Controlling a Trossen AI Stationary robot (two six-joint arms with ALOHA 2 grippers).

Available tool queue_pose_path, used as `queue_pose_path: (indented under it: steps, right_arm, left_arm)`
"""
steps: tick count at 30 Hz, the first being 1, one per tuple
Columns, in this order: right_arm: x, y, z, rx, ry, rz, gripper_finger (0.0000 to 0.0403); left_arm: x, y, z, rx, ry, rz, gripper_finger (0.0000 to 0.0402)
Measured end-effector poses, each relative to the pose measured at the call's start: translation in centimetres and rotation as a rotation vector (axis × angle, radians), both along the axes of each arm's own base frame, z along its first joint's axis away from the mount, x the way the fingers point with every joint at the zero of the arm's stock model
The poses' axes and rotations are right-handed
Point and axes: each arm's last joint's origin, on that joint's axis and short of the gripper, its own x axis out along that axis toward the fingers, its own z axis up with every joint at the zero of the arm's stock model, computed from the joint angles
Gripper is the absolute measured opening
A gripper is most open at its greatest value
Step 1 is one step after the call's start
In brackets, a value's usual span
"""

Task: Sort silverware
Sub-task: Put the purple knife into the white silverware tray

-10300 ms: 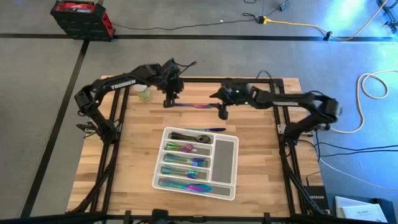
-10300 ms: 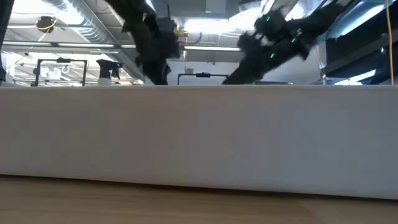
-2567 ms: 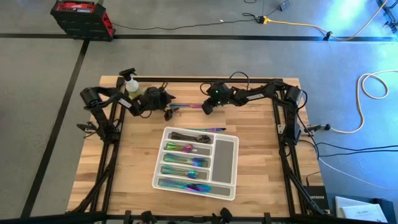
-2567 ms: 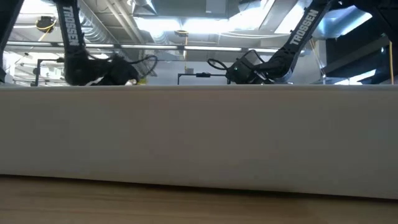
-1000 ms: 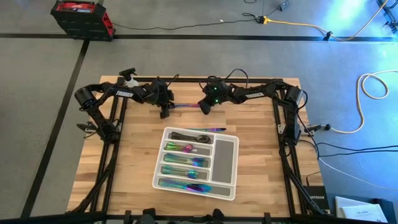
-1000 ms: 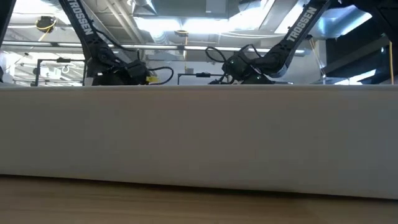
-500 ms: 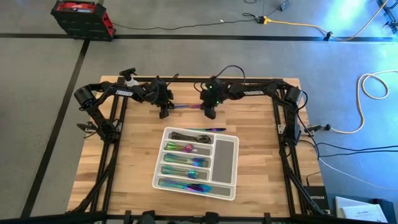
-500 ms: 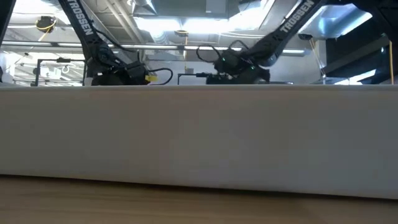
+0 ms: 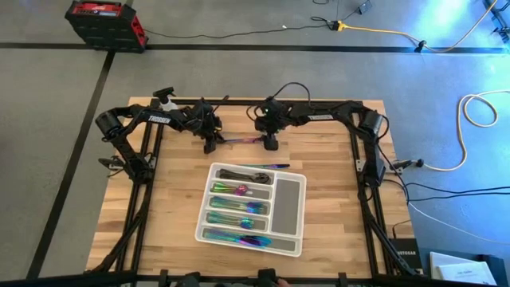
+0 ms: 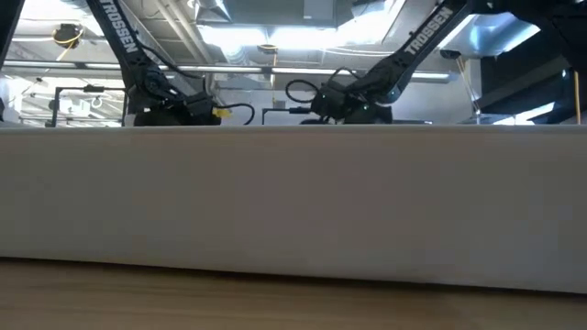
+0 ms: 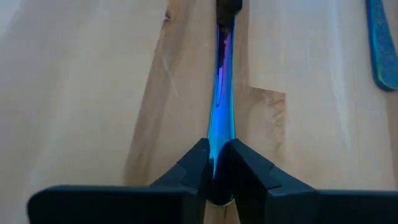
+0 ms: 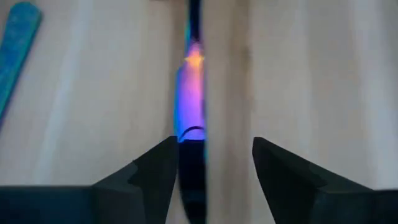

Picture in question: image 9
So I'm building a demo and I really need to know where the black metal stand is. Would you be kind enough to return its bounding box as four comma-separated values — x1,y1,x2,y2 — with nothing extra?
481,0,510,44

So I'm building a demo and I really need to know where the black handheld device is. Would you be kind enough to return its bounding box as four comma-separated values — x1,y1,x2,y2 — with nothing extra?
257,268,279,287

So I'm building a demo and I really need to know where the thin white floor cable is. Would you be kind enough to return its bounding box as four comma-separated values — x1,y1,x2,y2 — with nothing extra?
406,199,510,245

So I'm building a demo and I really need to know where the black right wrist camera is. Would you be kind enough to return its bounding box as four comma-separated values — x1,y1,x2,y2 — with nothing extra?
262,134,281,152

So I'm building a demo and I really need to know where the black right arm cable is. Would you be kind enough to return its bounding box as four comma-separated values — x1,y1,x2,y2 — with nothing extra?
245,81,312,120

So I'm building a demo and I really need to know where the black mounting clamp knob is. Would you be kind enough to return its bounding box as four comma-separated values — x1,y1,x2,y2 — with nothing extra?
388,158,425,171

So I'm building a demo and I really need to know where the white plastic cutlery tray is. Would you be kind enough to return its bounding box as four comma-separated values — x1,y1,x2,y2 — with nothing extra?
194,161,308,258

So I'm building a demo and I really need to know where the thin black floor cable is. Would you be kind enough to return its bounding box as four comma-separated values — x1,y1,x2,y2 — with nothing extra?
142,15,339,40

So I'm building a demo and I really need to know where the spray bottle with yellow liquid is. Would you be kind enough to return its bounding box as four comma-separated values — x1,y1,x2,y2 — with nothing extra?
152,86,180,112

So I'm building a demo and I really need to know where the rainbow spoon with red bowl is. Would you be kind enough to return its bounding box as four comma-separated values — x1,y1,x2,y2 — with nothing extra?
210,182,250,197

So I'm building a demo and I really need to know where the black network switch box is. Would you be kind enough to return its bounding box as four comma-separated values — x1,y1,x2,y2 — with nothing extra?
388,238,422,273

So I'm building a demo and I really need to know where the black aluminium table frame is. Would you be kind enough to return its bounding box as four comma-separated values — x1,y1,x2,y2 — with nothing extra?
85,97,422,287

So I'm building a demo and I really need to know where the cream coiled cable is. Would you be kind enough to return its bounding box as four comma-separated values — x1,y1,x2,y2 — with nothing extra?
422,89,510,172

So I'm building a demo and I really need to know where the red and black tool box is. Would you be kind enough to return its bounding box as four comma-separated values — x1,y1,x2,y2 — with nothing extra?
64,0,148,54

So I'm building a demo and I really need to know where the yellow extension cord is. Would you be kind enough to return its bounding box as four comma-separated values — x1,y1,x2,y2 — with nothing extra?
336,0,499,53

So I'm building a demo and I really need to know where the iridescent teal purple fork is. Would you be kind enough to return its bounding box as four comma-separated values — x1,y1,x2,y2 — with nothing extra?
210,196,268,214
210,196,269,215

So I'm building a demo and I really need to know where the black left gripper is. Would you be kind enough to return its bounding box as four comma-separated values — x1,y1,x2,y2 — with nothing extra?
190,99,227,155

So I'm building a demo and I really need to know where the iridescent blue purple knife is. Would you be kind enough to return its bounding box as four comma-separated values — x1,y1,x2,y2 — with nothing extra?
214,230,273,248

